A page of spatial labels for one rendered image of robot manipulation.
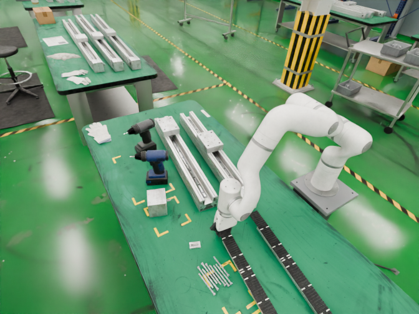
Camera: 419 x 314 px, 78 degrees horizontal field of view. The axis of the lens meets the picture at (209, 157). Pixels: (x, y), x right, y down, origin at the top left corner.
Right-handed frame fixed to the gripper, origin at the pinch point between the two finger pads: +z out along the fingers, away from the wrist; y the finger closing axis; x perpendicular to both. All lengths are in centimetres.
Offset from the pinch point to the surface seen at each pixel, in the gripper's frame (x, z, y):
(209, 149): 49, -7, 15
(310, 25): 230, -15, 252
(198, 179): 34.6, -0.5, 2.1
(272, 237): -12.2, 0.5, 19.6
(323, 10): 230, -33, 268
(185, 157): 54, -1, 2
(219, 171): 32.6, -4.3, 14.1
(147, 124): 73, -17, -15
